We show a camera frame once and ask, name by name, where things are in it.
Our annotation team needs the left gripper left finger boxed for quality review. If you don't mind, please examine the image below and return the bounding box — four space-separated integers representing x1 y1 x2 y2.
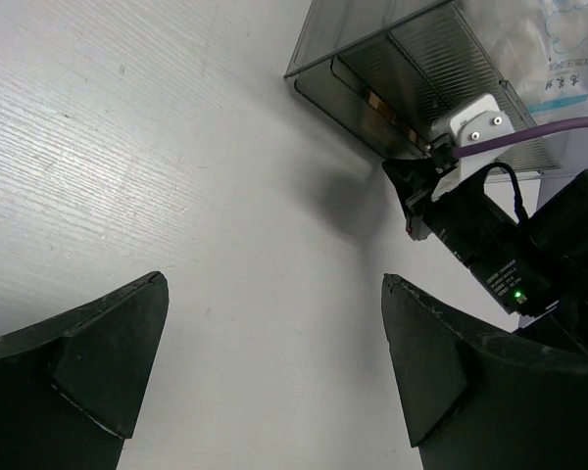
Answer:
0 271 169 469

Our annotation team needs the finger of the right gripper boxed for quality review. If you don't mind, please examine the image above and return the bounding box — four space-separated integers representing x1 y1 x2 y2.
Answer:
382 159 442 215

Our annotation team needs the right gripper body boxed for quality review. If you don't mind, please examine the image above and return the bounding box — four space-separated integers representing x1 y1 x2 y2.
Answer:
404 168 559 317

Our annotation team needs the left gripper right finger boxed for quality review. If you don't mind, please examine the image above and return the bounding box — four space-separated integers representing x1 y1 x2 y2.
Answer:
381 274 588 469

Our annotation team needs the cotton pad bag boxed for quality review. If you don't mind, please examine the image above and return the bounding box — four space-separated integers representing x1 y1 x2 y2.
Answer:
492 1 588 123

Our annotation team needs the brown eyeshadow palette long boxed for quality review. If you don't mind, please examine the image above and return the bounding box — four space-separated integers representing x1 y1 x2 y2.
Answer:
365 89 430 153

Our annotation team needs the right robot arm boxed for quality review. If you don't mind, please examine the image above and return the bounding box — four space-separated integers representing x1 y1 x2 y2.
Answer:
382 160 588 354

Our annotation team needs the clear acrylic drawer organizer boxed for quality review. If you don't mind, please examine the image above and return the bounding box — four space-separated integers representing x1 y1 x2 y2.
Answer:
285 1 545 159

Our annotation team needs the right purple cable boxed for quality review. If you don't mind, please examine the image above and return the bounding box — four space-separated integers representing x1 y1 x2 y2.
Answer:
450 116 588 161

